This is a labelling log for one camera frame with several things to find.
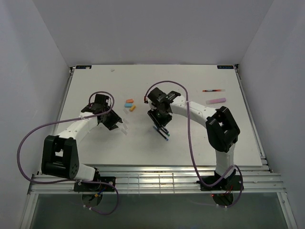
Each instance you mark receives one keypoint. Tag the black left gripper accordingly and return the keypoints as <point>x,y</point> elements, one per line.
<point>116,118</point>

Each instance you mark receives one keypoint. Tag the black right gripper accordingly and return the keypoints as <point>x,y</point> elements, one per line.
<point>158,122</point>

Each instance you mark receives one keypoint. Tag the blue thin pen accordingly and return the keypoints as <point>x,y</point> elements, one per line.
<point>159,132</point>

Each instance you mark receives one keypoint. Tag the blue highlighter cap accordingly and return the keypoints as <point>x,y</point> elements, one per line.
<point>128,105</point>

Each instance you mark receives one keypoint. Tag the green thin pen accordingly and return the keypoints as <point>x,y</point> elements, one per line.
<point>161,129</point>

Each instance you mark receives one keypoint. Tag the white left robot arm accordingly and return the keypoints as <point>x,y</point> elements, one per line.
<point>60,152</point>

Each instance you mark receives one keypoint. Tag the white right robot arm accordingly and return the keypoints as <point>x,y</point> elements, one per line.
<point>222,130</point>

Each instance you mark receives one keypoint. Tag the orange thin pen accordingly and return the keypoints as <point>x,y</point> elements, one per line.
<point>213,90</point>

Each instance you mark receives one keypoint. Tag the cream highlighter cap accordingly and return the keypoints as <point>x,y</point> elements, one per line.
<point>132,108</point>

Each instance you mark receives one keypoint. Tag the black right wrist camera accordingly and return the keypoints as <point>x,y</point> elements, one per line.
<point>156,96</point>

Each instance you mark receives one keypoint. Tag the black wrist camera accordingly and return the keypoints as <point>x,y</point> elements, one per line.
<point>156,96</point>
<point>101,101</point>

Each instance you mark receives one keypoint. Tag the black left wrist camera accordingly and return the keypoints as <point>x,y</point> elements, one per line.
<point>101,101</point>

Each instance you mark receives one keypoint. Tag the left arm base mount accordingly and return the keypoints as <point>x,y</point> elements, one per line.
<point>101,185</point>

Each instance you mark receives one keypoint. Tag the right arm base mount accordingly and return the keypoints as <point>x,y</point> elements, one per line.
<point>231,183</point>

